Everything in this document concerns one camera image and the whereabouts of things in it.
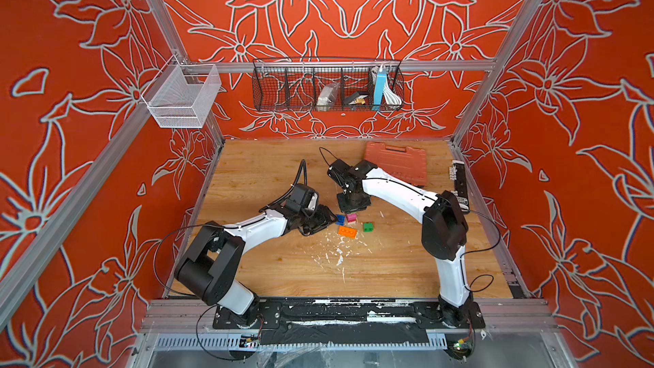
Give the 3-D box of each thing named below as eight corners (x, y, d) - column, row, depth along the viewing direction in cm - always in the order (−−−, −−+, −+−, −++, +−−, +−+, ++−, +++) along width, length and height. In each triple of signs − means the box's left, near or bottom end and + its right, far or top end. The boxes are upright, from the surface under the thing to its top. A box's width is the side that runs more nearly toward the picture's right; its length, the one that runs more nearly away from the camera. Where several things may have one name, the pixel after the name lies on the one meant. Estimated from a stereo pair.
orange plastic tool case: (358, 176, 109) (360, 167, 104) (365, 146, 120) (367, 137, 115) (422, 189, 104) (427, 181, 99) (423, 157, 116) (427, 148, 111)
